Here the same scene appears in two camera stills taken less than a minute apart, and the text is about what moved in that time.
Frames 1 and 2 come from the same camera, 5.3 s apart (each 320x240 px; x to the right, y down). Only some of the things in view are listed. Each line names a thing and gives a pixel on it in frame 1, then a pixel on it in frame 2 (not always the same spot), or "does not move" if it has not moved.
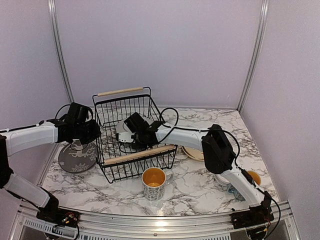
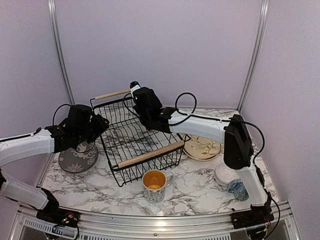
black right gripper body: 141,140 → 143,119
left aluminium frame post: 54,26 does not move
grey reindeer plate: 77,158 does not move
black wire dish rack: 132,138 does not move
